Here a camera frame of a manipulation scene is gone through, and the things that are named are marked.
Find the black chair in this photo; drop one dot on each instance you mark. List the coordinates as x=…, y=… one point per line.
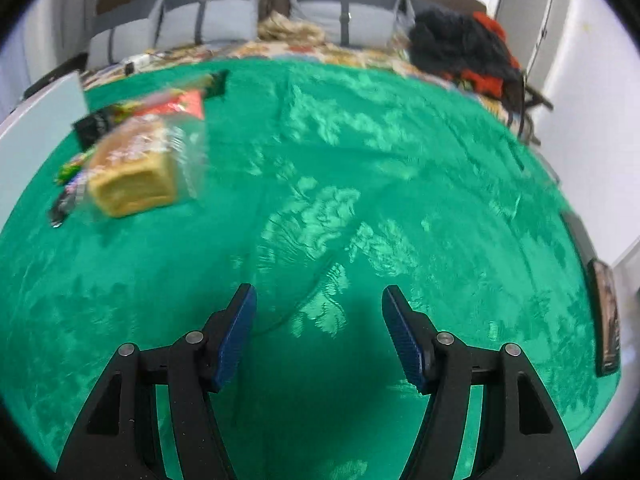
x=530, y=97

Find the orange garment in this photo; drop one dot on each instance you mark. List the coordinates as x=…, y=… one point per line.
x=492, y=22

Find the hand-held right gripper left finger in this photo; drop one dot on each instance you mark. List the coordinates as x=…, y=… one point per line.
x=232, y=340

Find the black snack packet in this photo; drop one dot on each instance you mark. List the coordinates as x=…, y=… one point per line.
x=92, y=127

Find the dark purple snack packet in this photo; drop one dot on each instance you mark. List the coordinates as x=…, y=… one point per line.
x=62, y=205

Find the black smartphone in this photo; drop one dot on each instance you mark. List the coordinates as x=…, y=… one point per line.
x=605, y=310

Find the yellow green snack packet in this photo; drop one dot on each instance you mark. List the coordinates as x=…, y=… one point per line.
x=75, y=167

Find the white power strip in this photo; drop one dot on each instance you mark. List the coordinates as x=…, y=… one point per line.
x=139, y=62

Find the red snack packet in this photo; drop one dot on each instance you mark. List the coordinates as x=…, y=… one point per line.
x=182, y=105

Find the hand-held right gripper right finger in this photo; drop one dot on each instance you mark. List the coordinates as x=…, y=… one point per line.
x=405, y=340

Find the green patterned cloth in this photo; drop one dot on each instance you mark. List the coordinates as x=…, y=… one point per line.
x=350, y=200

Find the white door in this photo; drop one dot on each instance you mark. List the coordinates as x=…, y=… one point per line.
x=525, y=20

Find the floral bed sheet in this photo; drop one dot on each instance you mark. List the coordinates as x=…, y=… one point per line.
x=310, y=52

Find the grey two-tone pillow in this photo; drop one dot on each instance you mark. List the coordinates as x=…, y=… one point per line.
x=125, y=42
x=320, y=17
x=215, y=17
x=405, y=15

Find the sliced bread loaf packet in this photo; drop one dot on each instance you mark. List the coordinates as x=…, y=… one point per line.
x=135, y=180

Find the folded beige blanket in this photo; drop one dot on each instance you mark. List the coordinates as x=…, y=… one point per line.
x=290, y=30

